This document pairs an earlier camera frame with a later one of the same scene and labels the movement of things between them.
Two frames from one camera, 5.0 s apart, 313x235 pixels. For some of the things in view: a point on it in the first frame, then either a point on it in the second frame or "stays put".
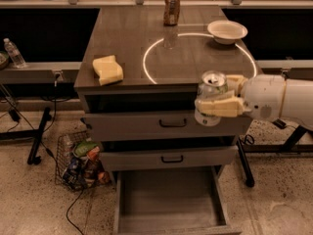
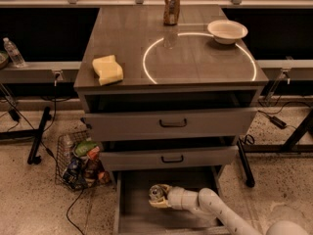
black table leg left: x=34 y=133 stays put
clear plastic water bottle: x=18 y=61 stays put
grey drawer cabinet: x=137 y=88 stays put
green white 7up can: x=211 y=82 -> x=156 y=192
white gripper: x=263 y=97 -> x=176 y=198
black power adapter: x=280 y=123 stays put
